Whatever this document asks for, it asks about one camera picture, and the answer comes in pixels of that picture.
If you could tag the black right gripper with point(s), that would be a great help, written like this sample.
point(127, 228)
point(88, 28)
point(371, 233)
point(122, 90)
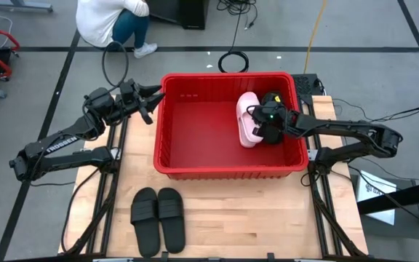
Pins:
point(273, 118)

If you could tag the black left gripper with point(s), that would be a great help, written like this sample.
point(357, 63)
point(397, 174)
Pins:
point(129, 98)

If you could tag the pink slide sandal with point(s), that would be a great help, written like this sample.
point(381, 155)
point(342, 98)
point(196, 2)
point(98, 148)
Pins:
point(246, 109)

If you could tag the black slide sandal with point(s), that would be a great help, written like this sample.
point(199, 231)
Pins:
point(144, 225)
point(173, 225)
point(271, 96)

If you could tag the red plastic bin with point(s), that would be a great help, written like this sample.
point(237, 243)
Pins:
point(202, 145)

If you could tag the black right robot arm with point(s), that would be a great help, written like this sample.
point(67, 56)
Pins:
point(340, 127)

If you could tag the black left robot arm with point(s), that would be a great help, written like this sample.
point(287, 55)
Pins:
point(60, 145)

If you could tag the yellow tag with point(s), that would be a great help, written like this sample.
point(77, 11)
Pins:
point(276, 98)

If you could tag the black perforated box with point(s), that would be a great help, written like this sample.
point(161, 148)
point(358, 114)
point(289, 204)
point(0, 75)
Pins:
point(306, 85)

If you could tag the person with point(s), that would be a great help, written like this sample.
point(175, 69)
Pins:
point(100, 18)

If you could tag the white printed paper sheet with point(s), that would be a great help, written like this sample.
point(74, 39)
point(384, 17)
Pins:
point(375, 193)

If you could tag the black metal beam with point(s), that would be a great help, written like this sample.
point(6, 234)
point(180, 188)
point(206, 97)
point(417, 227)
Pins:
point(398, 196)

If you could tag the grey metal floor foot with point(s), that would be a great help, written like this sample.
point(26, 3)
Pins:
point(20, 5)

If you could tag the grey side table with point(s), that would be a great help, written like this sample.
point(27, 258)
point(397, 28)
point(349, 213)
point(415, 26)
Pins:
point(395, 231)

